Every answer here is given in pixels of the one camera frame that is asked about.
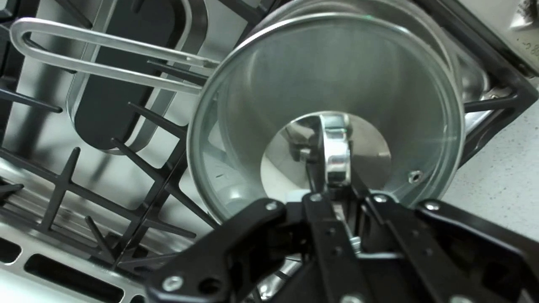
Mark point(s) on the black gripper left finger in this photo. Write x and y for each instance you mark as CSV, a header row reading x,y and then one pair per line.
x,y
227,264

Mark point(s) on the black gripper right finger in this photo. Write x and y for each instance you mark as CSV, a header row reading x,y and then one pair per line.
x,y
454,254

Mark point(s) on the glass pot lid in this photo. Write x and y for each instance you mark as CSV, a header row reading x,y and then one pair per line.
x,y
353,93

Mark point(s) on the stainless steel pot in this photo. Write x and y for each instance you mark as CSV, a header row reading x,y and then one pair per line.
x,y
154,66

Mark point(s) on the stainless steel gas stove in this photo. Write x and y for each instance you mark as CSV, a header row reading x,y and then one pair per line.
x,y
97,185

